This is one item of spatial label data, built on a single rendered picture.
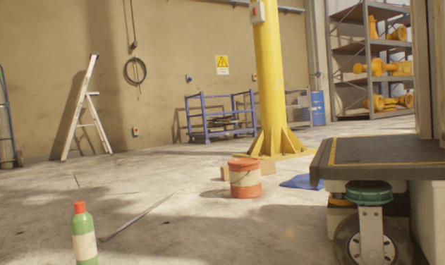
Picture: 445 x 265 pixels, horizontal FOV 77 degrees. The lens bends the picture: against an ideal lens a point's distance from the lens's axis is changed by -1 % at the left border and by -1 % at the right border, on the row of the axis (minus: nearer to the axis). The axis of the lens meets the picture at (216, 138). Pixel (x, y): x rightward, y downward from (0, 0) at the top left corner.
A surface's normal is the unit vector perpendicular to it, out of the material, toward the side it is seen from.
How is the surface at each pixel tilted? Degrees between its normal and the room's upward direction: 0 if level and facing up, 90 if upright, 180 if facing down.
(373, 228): 90
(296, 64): 90
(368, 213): 90
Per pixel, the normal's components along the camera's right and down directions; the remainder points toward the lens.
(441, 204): -0.40, 0.11
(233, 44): 0.49, 0.02
